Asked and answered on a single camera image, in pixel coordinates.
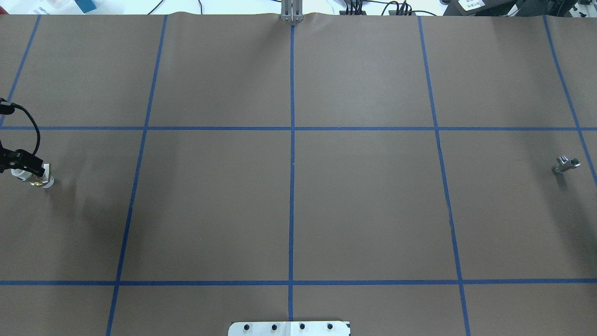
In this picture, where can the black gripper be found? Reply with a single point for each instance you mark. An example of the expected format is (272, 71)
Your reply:
(19, 160)

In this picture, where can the brass PPR valve white ends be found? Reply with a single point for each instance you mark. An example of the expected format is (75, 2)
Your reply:
(45, 181)

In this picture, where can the chrome threaded pipe fitting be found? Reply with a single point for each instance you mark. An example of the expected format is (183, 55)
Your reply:
(564, 164)

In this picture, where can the black label printer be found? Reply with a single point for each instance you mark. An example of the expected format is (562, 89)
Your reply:
(483, 8)

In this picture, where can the aluminium frame post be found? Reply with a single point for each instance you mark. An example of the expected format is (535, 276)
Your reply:
(292, 11)

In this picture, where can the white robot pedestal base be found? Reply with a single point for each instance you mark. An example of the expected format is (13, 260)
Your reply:
(290, 328)

